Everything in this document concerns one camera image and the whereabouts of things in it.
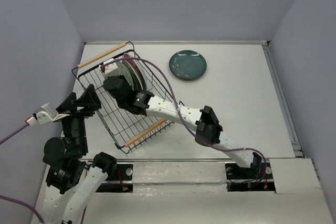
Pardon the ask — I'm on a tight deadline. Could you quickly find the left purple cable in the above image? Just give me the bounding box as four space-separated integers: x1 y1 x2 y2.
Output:
0 121 45 224

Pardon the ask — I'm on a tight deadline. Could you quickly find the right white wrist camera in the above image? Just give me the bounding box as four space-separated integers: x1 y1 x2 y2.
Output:
99 58 123 79

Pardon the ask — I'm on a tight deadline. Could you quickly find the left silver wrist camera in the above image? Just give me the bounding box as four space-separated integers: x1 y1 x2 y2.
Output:
25 103 67 126

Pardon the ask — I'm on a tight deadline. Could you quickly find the white orange sunburst plate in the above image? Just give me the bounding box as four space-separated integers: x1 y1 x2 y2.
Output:
122 60 143 90

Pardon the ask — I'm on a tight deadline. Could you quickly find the dark teal speckled plate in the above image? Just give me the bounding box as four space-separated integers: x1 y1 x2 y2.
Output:
169 50 207 81

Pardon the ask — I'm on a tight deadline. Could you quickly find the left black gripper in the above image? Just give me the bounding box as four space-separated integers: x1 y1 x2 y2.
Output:
56 82 103 153

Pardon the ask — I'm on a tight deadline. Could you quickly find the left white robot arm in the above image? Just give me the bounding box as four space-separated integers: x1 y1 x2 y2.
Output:
42 84 117 223

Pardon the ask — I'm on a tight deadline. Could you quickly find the red and teal floral plate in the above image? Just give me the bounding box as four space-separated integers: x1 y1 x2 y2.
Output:
123 53 147 90

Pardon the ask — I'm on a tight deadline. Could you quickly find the light green flower plate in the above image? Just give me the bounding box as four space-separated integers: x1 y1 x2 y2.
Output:
116 61 134 90

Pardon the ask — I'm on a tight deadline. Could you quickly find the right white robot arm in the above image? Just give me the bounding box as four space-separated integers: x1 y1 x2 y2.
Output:
103 76 263 178

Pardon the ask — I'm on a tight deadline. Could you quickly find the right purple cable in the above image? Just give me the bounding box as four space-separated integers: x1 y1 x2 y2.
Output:
101 57 267 184

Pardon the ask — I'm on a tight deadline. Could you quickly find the purple cable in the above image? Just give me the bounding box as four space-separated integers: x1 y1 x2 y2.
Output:
0 121 45 224
101 57 267 184

